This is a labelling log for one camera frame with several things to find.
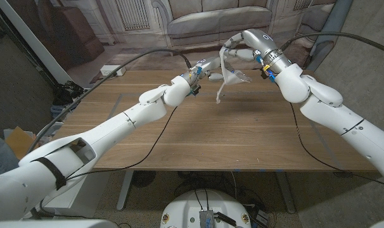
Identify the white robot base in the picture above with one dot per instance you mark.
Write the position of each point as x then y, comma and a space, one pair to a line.
192, 206

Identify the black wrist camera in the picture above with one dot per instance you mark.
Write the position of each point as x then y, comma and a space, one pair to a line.
265, 74
195, 91

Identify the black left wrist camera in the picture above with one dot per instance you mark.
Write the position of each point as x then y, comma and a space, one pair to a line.
195, 91

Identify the brown cardboard sheet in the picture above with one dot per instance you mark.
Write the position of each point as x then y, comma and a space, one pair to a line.
17, 142

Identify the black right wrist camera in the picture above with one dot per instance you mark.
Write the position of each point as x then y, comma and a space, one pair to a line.
265, 74

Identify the clear plastic wrapper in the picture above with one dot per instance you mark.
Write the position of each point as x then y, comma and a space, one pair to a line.
242, 77

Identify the black round floor disc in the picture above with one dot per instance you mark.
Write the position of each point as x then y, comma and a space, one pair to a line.
143, 178

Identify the white power strip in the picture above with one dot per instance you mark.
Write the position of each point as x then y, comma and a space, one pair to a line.
111, 70

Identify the grey table leg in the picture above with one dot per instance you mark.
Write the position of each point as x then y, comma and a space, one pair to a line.
287, 196
125, 190

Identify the grey floor power strip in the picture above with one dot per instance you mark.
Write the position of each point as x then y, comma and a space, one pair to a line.
262, 218

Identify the white frame post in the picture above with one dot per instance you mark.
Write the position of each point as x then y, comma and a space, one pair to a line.
30, 41

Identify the person in grey shirt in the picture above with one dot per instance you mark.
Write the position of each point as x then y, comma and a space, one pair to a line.
0, 155

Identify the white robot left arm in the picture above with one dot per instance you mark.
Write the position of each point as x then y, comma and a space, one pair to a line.
116, 126

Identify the dark bag pile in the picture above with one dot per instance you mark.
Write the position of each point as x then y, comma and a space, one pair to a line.
66, 93

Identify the black connector bar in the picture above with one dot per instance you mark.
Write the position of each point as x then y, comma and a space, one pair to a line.
226, 219

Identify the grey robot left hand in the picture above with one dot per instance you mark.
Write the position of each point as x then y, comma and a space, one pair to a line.
208, 65

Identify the grey finned electronics module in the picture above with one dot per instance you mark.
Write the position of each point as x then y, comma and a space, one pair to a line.
207, 219

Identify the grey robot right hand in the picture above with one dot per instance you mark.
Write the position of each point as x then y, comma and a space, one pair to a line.
258, 39

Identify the white plastic chair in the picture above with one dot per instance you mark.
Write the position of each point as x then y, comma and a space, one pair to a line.
55, 126

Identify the printed room backdrop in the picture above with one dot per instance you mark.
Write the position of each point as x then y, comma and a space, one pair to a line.
195, 25

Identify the white gauze bandage strip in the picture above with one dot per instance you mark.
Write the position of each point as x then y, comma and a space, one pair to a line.
224, 68

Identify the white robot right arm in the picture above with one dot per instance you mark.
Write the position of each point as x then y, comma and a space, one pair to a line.
325, 104

